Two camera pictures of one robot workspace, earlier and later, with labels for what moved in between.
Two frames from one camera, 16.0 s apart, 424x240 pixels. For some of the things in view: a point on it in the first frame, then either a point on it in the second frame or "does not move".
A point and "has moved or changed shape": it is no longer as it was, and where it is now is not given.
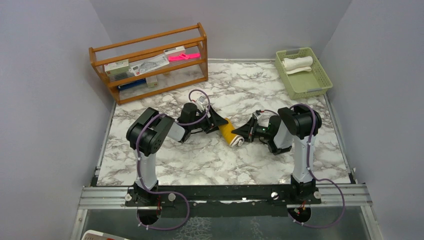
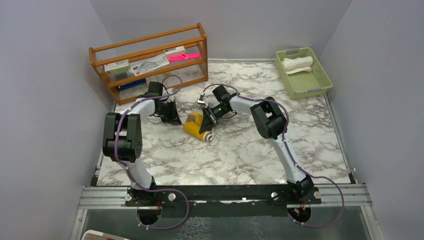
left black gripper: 213,121 to 173,117
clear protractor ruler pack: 138,67 does not move
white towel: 297,64 does not move
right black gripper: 247,131 to 209,121
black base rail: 227,200 does not move
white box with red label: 118,70 does not move
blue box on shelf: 136,83 does not move
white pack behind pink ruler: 175,51 does not move
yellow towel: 233,139 has moved or changed shape
